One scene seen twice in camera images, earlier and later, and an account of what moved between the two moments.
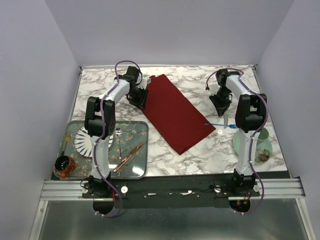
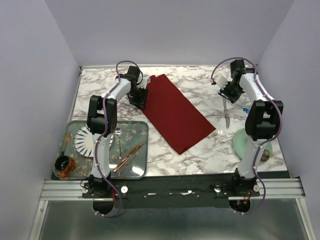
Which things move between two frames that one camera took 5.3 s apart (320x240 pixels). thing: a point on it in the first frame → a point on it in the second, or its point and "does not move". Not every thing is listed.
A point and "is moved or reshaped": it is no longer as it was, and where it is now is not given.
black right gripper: x=221 y=108 → x=233 y=98
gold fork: x=67 y=137 does not move
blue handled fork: x=231 y=126 is moved or reshaped
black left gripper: x=141 y=101 does not move
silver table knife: x=225 y=117 does not move
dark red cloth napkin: x=177 y=117 does not move
